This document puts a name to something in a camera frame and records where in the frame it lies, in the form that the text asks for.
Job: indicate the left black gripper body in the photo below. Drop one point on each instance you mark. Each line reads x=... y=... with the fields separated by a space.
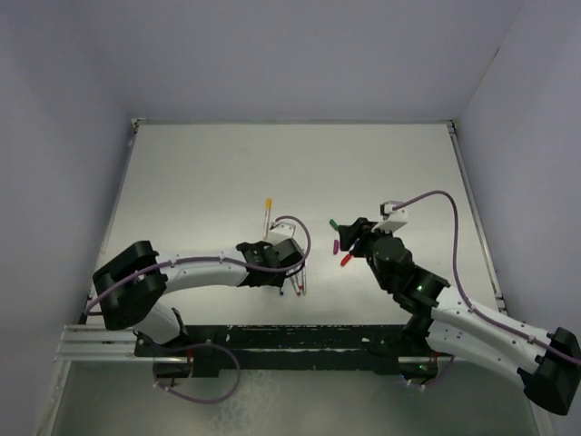
x=277 y=280

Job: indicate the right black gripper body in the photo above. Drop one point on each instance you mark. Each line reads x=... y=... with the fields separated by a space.
x=370 y=234

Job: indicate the blue pen cap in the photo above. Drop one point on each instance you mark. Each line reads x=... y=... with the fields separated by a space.
x=354 y=245

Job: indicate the yellow whiteboard marker pen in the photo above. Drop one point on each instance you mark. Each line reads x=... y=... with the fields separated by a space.
x=267 y=221

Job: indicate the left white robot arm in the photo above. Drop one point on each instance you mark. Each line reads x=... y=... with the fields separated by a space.
x=130 y=286

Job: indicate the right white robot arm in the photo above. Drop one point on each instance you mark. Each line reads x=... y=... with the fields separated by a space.
x=546 y=365

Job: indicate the red pen cap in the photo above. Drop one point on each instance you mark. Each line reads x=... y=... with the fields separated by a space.
x=345 y=259

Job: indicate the green whiteboard marker pen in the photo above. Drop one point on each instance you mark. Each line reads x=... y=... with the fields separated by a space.
x=304 y=293

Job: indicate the purple whiteboard marker pen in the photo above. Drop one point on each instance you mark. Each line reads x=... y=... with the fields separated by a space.
x=295 y=285

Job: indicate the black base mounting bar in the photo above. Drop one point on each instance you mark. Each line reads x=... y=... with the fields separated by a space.
x=206 y=350

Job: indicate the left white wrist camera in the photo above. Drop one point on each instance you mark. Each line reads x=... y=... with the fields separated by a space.
x=280 y=231

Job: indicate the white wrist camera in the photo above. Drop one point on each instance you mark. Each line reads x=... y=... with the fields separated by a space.
x=280 y=231
x=393 y=218

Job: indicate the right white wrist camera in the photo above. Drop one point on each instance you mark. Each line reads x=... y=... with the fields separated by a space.
x=393 y=218

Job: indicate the aluminium frame rail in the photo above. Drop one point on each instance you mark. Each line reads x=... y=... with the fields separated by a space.
x=499 y=297

